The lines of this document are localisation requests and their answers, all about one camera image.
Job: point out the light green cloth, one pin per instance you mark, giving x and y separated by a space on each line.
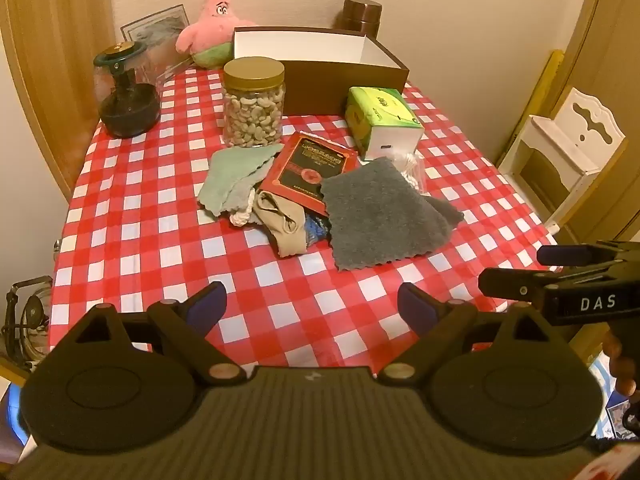
227 180

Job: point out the wooden door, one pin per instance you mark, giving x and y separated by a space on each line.
45 60

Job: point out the brown cylindrical canister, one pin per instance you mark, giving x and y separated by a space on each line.
360 15

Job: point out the yellow board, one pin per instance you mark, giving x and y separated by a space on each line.
547 75

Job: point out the dark blue fabric item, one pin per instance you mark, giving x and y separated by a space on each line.
315 230

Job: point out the clear acrylic stand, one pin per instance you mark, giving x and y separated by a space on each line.
170 67

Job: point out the dark glass bottle green lid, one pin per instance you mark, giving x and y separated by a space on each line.
130 110

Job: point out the pink star plush toy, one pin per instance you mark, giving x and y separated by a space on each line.
215 25

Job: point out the framed landscape picture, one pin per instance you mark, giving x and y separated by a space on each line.
160 22

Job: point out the green tissue pack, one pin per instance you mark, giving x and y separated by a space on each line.
385 110

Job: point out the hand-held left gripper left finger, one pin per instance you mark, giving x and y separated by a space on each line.
210 305

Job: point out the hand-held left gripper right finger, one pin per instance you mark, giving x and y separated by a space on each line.
415 305

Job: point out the clear jar of cashews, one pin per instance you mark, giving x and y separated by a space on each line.
252 110

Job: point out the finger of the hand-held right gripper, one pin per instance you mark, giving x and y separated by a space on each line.
560 255
505 284

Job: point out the person's right hand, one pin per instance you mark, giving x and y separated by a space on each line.
617 362

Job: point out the dark grey fluffy cloth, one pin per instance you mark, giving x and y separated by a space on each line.
380 215

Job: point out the bag of cotton swabs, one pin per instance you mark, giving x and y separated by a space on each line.
411 170

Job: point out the beige sock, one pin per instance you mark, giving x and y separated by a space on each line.
285 230

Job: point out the red packet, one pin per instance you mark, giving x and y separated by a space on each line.
305 170

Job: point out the brown cardboard box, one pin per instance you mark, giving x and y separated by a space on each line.
325 85

